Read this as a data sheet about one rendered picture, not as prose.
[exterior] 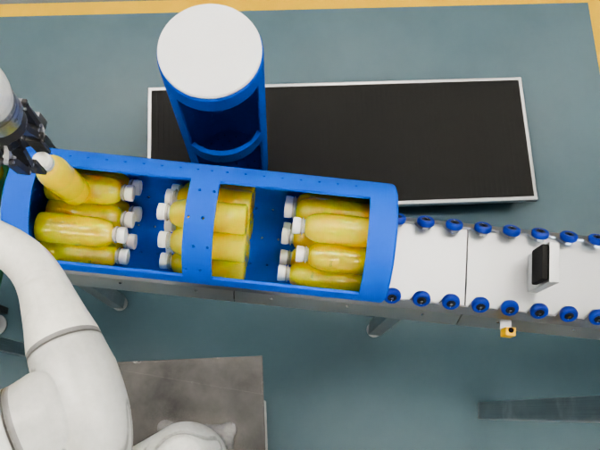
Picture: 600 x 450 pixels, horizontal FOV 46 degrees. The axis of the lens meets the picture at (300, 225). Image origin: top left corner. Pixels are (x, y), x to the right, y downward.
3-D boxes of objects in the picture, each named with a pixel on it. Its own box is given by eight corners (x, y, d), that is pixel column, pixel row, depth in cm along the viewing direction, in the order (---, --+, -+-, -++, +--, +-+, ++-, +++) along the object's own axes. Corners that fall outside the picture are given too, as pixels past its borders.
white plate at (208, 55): (136, 38, 188) (137, 40, 189) (195, 117, 183) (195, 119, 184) (222, -15, 193) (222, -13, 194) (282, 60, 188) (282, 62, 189)
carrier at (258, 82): (179, 155, 274) (221, 213, 268) (135, 40, 189) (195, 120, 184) (239, 115, 279) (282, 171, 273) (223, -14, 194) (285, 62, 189)
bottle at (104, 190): (45, 168, 166) (124, 177, 166) (55, 170, 173) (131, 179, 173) (41, 198, 166) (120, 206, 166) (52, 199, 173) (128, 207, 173)
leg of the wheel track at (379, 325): (380, 337, 273) (410, 316, 212) (365, 337, 273) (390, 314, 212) (381, 322, 274) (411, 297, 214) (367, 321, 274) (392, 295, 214)
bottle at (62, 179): (70, 212, 164) (37, 185, 146) (54, 188, 166) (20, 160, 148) (95, 194, 165) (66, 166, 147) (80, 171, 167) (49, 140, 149)
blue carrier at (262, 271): (376, 312, 179) (395, 287, 152) (30, 277, 179) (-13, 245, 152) (383, 207, 188) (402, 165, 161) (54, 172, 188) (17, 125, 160)
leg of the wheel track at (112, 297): (126, 312, 273) (82, 282, 212) (111, 310, 273) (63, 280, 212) (129, 296, 274) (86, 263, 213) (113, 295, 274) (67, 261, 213)
